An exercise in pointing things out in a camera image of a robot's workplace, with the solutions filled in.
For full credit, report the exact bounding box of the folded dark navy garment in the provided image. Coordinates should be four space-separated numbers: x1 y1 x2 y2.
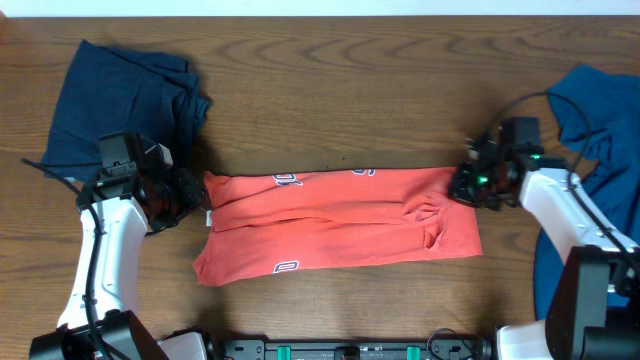
42 40 211 182

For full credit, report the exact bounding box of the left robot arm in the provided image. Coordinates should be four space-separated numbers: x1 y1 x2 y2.
29 132 209 359

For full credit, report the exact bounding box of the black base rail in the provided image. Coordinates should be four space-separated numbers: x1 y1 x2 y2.
207 328 497 360

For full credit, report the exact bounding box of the coral red t-shirt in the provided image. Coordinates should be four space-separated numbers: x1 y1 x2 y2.
193 167 482 286

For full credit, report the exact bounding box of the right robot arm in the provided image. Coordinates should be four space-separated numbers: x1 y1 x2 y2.
448 117 639 359

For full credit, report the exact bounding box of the blue garment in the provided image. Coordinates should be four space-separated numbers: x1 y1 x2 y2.
534 65 639 320

